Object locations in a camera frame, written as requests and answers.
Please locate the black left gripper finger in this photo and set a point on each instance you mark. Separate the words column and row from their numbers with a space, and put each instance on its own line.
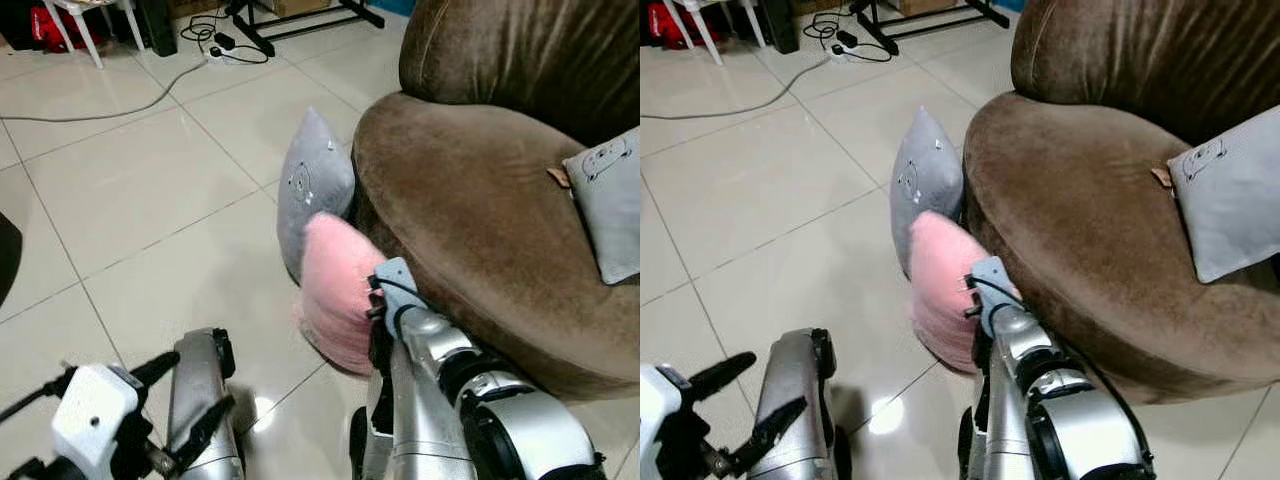
column 722, row 376
column 772, row 432
column 205, row 428
column 155, row 368

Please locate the pink fluffy pillow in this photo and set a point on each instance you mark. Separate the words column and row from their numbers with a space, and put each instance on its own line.
column 335, row 285
column 940, row 285

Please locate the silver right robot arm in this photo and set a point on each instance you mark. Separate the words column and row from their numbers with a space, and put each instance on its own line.
column 1090, row 420
column 505, row 400

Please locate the brown velvet round sofa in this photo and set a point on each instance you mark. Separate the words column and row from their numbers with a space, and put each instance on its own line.
column 480, row 200
column 1080, row 220

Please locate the grey pillow with face print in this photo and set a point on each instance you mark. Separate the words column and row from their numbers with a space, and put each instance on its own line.
column 1230, row 200
column 610, row 210

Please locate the brown leather pillow tag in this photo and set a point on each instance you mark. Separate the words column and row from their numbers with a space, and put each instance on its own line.
column 558, row 178
column 1162, row 177

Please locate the black metal floor stand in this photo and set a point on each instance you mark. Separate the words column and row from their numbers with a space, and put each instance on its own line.
column 925, row 19
column 300, row 20

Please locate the silver left robot leg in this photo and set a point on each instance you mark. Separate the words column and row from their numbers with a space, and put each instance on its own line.
column 795, row 375
column 200, row 385

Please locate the silver robot leg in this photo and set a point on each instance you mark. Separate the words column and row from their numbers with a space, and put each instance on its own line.
column 795, row 375
column 1003, row 435
column 415, row 435
column 200, row 385

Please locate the silver right robot leg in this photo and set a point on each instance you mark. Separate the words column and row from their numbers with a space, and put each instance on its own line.
column 415, row 435
column 1003, row 435

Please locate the dark rounded object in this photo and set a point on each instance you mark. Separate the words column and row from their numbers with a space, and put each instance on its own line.
column 8, row 260

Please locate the white power strip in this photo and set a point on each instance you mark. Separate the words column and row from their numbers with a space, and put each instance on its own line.
column 842, row 53
column 217, row 56

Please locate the black power adapter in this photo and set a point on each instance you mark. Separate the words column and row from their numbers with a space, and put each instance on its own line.
column 224, row 41
column 847, row 38

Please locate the cardboard box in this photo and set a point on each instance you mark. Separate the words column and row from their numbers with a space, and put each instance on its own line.
column 928, row 5
column 300, row 6

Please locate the black box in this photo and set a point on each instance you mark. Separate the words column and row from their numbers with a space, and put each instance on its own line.
column 782, row 25
column 157, row 25

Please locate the white plastic chair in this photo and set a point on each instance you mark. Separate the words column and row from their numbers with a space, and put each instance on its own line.
column 703, row 30
column 78, row 32

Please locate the red bag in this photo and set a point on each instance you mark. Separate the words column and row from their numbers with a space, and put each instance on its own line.
column 52, row 27
column 668, row 24

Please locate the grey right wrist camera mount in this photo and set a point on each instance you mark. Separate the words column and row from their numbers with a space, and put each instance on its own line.
column 992, row 285
column 398, row 280

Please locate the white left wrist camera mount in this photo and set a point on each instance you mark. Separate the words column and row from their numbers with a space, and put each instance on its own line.
column 658, row 405
column 92, row 410

